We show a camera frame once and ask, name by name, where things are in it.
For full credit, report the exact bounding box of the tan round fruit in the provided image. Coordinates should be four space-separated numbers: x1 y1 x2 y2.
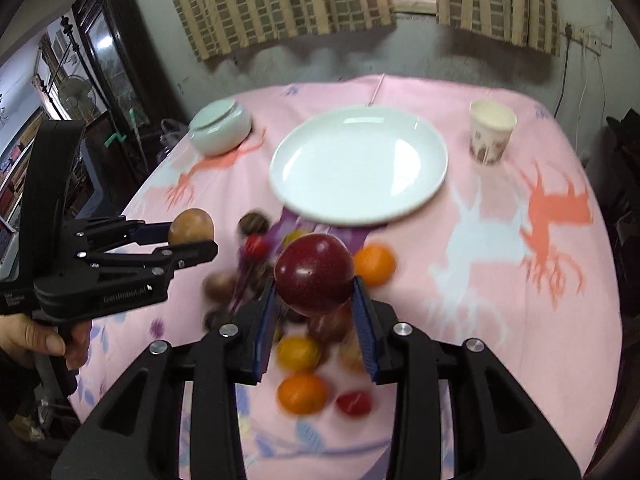
167 208 215 245

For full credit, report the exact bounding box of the yellow tomato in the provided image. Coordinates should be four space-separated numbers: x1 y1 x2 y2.
277 336 323 373

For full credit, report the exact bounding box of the dark red plum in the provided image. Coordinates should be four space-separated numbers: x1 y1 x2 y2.
273 233 355 318

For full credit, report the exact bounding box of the small mandarin orange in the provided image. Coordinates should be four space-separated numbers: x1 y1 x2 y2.
277 373 330 416

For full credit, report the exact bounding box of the large orange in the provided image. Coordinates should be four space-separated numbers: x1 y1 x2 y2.
352 244 397 287

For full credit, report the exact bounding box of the person's left hand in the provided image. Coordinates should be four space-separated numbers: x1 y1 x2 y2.
1 314 92 370

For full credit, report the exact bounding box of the red cherry tomato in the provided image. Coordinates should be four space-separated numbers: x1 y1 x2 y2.
243 234 271 262
335 390 373 418

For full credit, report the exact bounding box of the dark purple mangosteen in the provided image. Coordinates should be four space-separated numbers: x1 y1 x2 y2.
238 210 271 237

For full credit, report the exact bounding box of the bookshelf with books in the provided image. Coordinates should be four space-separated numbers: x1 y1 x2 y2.
0 107 49 276

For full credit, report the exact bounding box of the white lidded ceramic jar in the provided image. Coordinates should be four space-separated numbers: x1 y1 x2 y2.
188 98 252 157

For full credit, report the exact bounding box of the standing fan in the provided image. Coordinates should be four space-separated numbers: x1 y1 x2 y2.
58 76 100 124

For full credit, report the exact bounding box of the pink deer print tablecloth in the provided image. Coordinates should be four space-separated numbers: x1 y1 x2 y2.
70 75 622 468

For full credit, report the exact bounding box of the dark wooden cabinet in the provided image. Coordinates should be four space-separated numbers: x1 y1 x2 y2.
70 0 189 172

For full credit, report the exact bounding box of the white oval plate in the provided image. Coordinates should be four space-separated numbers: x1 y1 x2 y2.
269 106 449 226

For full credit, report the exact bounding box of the patterned paper cup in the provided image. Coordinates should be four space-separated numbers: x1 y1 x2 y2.
470 99 518 166

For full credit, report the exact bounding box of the checkered curtain right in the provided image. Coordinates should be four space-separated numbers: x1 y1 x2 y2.
436 0 560 55

